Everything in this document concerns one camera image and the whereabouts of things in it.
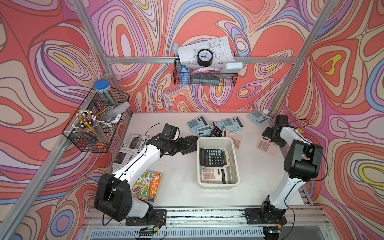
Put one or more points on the pink calculator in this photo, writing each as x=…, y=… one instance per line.
x=214, y=176
x=267, y=147

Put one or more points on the black wire basket left wall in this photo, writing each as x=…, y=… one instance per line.
x=93, y=102

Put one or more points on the black wire basket wall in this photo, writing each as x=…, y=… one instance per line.
x=93, y=102
x=184, y=76

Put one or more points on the blue calculator far corner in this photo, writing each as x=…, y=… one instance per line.
x=258, y=117

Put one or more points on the colourful children's book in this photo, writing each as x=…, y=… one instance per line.
x=147, y=186

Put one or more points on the black wire basket back wall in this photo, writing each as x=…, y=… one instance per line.
x=184, y=76

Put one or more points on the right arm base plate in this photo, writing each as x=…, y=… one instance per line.
x=258, y=216

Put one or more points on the blue lid pencil jar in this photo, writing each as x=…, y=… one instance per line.
x=105, y=91

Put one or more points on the white box in basket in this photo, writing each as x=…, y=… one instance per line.
x=232, y=68

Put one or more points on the black round clock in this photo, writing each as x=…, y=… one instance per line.
x=205, y=57

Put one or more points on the black calculator under pile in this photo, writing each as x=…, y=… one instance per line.
x=216, y=132

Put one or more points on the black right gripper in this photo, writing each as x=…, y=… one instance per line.
x=267, y=132

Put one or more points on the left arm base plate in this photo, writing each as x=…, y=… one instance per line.
x=154, y=217

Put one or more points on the white paper drawing sheet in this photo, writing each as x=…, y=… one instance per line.
x=213, y=53

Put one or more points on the cream plastic storage box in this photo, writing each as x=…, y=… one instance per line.
x=231, y=164

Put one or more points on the blue calculator back middle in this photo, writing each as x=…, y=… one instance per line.
x=233, y=124

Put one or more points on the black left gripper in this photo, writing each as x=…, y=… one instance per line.
x=182, y=146

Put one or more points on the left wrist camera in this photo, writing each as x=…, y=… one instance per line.
x=170, y=133

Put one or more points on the black calculator face up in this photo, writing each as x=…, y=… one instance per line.
x=211, y=158

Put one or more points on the blue calculator back left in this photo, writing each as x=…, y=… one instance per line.
x=196, y=123

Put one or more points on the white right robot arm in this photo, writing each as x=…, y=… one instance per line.
x=301, y=165

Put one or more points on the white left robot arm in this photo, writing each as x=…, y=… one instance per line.
x=114, y=197

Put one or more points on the clear cup of pencils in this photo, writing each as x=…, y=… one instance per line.
x=88, y=127

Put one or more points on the grey stapler in basket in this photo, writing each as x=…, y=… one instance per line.
x=115, y=114

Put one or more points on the newspaper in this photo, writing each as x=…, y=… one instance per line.
x=131, y=147

